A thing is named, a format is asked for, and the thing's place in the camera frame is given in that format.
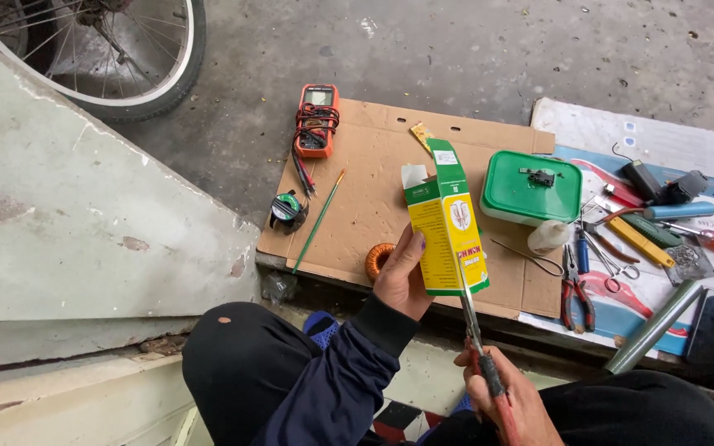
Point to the small yellow packet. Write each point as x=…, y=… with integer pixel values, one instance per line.
x=422, y=135

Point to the person's right leg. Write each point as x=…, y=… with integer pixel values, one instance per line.
x=617, y=412

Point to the white squeeze bottle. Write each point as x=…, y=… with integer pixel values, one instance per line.
x=548, y=236

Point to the yellow green carton box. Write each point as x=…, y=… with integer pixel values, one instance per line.
x=447, y=229

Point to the orange multimeter with leads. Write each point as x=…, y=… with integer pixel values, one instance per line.
x=317, y=121

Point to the green lidded plastic container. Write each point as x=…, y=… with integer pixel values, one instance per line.
x=527, y=189

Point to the light blue tube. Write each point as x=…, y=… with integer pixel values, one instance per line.
x=679, y=211

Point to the small black electrical part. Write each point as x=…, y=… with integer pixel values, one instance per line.
x=540, y=177

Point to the red cutter tool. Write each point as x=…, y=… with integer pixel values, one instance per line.
x=622, y=195

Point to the person's right hand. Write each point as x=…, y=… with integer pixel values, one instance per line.
x=515, y=402

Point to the person's left hand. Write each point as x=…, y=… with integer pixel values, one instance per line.
x=399, y=279

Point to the small metal scissors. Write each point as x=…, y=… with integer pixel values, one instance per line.
x=612, y=267

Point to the brown cardboard sheet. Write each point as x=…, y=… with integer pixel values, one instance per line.
x=363, y=204

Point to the person's leg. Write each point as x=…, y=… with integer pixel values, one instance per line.
x=239, y=371
x=617, y=412

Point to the red black pliers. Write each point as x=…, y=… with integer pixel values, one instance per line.
x=577, y=297

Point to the black power adapter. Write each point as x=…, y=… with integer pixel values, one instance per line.
x=641, y=178

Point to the plastic bag of small parts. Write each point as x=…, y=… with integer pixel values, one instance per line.
x=690, y=260

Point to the yellow utility knife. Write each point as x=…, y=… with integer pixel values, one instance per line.
x=641, y=241

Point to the green utility knife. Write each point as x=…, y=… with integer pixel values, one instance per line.
x=657, y=230

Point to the grey metal pipe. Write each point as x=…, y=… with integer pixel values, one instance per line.
x=651, y=328

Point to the green paintbrush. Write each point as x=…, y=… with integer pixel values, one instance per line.
x=318, y=222

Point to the blue slipper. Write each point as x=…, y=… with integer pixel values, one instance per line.
x=321, y=328

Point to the grey black device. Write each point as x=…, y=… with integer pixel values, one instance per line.
x=684, y=186

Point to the bicycle wheel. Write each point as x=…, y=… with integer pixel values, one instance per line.
x=158, y=80

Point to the red black patterned mat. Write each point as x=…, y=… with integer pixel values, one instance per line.
x=401, y=422

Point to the printed poster sheet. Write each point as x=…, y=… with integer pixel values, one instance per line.
x=642, y=136

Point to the person's left leg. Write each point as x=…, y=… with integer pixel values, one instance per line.
x=239, y=371

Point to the clear plastic scrap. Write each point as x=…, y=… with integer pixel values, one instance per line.
x=278, y=287

